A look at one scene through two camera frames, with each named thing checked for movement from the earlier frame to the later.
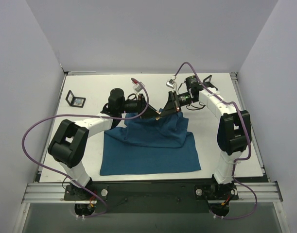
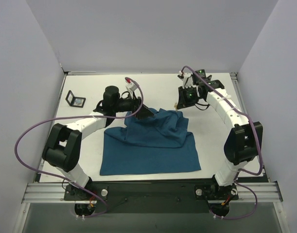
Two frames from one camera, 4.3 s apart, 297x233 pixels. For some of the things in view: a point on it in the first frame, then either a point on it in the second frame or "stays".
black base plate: [153, 196] stays
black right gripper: [173, 101] -> [184, 97]
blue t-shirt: [148, 145] stays
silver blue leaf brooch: [78, 101] stays
